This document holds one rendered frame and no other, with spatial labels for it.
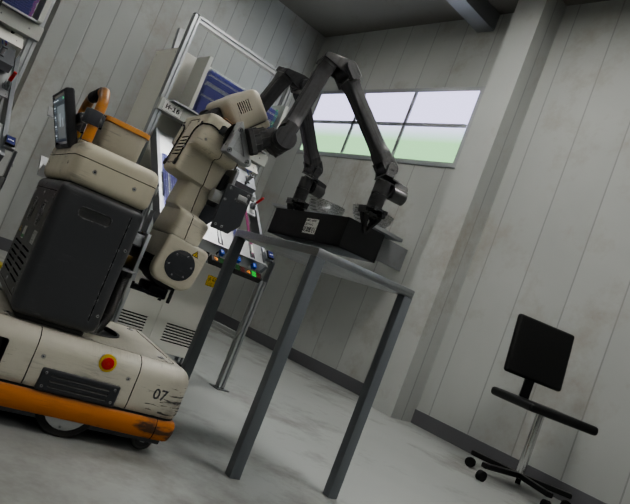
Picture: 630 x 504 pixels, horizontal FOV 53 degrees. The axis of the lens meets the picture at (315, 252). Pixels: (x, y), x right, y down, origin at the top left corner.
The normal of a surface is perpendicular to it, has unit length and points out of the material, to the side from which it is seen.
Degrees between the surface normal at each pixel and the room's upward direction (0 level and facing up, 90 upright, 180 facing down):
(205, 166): 90
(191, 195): 90
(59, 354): 90
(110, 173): 90
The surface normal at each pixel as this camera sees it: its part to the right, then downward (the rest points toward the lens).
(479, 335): -0.69, -0.33
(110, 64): 0.62, 0.18
